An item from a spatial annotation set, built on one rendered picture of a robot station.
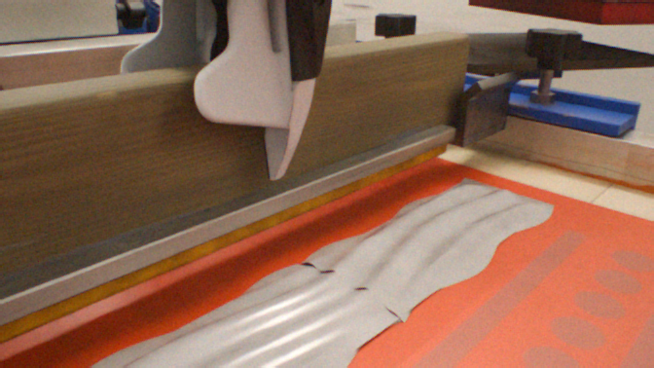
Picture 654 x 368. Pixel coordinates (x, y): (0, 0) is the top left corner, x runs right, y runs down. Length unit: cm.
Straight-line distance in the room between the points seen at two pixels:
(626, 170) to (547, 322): 21
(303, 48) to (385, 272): 12
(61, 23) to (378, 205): 32
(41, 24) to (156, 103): 29
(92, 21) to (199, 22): 25
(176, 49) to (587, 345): 24
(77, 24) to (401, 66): 30
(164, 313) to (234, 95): 11
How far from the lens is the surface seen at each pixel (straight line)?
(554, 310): 28
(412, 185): 39
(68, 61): 47
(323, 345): 23
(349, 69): 31
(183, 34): 28
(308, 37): 24
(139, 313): 26
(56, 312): 26
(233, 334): 23
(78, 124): 22
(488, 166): 45
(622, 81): 226
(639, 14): 113
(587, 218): 39
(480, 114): 43
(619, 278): 32
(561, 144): 46
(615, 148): 45
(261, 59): 24
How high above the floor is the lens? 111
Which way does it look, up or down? 23 degrees down
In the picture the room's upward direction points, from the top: 1 degrees clockwise
